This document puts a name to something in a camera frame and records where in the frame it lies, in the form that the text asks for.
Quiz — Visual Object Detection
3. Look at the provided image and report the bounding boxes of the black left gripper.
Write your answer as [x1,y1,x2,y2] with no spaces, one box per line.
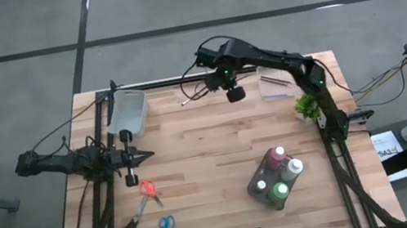
[105,125,160,190]

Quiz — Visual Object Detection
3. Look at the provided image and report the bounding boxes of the black-handled silver-ferrule paintbrush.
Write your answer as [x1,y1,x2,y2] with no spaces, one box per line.
[178,86,211,107]

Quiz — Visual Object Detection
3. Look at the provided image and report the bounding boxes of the orange-handled scissors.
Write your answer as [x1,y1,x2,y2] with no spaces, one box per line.
[138,177,164,212]

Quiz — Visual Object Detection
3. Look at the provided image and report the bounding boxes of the thin brown-handled paintbrush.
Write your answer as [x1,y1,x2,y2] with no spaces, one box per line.
[258,71,291,88]
[259,71,293,91]
[261,73,294,92]

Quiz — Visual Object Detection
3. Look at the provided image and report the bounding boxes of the red paint bottle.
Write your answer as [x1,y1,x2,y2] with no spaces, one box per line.
[262,145,290,173]

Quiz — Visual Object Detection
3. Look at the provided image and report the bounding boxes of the small dark paint bottle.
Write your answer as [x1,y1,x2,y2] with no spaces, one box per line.
[254,179,270,195]

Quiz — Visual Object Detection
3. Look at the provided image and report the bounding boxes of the white paint bottle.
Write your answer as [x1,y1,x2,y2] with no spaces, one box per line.
[278,156,307,184]

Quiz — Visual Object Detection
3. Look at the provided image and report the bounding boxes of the green paint bottle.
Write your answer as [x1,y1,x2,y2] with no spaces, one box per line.
[266,180,293,207]

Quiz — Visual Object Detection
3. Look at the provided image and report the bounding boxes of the white plastic bin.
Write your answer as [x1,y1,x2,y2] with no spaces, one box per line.
[99,85,154,144]

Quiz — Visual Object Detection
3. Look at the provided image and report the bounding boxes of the clear plastic bin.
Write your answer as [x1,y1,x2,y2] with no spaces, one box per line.
[255,56,312,103]

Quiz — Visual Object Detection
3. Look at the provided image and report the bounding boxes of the small potted green plant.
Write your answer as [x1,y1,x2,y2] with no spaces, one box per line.
[291,91,325,125]

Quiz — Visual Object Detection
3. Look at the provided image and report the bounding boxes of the dark grey translucent bin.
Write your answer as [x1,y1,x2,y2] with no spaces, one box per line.
[240,143,307,216]

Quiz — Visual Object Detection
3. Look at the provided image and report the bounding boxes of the white printed paper sheet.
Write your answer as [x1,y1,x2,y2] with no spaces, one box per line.
[370,127,407,185]

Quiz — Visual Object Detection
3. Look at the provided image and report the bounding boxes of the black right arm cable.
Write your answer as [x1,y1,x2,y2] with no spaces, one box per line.
[176,58,212,103]

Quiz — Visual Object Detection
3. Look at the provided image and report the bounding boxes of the red-handled scissors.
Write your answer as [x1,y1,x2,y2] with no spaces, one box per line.
[107,194,154,228]

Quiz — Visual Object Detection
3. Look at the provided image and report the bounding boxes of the black aluminium table frame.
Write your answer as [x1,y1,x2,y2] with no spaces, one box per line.
[28,34,407,228]

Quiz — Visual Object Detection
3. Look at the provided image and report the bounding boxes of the thin black cable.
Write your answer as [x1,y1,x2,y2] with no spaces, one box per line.
[24,99,106,154]
[326,46,407,114]

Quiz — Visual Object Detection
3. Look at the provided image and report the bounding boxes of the brown cable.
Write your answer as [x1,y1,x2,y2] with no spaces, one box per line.
[62,179,98,228]

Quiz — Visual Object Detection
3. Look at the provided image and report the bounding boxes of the orange cable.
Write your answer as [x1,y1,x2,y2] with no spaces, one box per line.
[348,60,407,105]

